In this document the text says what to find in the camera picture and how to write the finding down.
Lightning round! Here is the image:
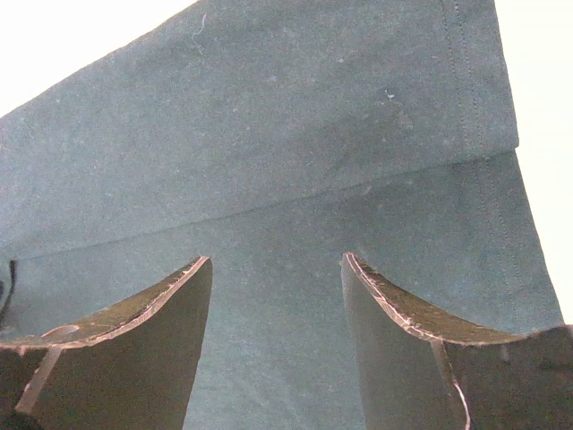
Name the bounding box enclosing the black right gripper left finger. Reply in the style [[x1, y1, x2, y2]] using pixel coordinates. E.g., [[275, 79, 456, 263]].
[[1, 256, 212, 430]]

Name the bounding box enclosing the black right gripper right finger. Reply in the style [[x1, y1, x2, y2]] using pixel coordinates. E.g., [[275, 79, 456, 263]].
[[340, 253, 572, 429]]

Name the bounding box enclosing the black t-shirt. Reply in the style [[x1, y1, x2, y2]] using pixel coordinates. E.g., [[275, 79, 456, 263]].
[[1, 1, 563, 429]]

